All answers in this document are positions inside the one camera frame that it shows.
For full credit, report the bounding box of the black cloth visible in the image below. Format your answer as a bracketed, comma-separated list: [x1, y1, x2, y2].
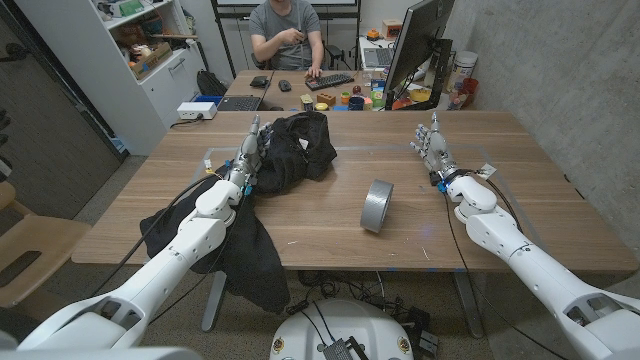
[138, 110, 339, 315]

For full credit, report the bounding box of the whiteboard with black frame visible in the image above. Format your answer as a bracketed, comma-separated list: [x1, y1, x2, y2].
[209, 0, 362, 21]

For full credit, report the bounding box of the brown cardboard box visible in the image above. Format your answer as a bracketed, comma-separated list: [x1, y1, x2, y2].
[130, 42, 174, 81]

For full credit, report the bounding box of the white plastic jar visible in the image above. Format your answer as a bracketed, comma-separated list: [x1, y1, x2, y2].
[446, 50, 479, 93]

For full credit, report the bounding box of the red cup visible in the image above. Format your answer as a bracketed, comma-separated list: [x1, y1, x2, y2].
[460, 77, 480, 101]

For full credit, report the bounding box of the green blue box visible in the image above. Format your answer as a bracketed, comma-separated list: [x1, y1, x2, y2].
[369, 79, 387, 107]

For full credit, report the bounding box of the grey metal table leg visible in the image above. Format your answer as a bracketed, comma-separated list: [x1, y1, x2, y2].
[201, 270, 229, 333]
[452, 270, 485, 339]

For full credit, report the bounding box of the silver laptop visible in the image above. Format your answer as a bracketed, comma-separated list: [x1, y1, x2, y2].
[360, 45, 397, 70]

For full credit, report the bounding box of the black computer monitor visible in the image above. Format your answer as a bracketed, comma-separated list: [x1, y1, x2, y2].
[382, 0, 456, 112]

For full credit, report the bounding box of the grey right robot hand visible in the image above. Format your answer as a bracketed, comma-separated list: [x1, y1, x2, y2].
[409, 112, 464, 184]

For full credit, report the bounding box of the white shelf cabinet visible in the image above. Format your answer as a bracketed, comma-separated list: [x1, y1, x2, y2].
[14, 0, 209, 156]

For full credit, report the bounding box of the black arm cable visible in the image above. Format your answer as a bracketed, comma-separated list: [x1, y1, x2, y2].
[442, 189, 571, 360]
[484, 178, 524, 234]
[88, 172, 224, 299]

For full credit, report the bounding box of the silver duct tape roll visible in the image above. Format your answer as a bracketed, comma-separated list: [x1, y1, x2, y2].
[359, 178, 395, 235]

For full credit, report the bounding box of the white power strip box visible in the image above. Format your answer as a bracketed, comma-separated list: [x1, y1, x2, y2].
[176, 101, 219, 121]

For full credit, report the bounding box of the black backpack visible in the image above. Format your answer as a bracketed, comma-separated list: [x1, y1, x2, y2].
[196, 69, 227, 97]

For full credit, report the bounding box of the person in grey t-shirt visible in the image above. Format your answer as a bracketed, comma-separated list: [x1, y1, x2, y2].
[248, 0, 325, 79]

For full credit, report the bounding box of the orange cardboard box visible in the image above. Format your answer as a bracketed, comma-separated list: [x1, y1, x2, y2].
[380, 18, 404, 40]

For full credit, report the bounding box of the black keyboard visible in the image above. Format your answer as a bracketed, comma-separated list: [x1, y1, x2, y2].
[304, 72, 355, 92]

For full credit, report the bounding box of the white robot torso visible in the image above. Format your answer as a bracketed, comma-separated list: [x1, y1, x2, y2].
[268, 298, 415, 360]

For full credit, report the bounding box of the wooden chair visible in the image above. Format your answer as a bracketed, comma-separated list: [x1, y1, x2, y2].
[0, 182, 94, 309]

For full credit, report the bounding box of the black laptop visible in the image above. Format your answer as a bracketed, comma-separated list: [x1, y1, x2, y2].
[216, 94, 263, 112]

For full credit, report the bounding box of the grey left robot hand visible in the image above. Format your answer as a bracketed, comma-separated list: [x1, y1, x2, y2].
[224, 114, 274, 189]

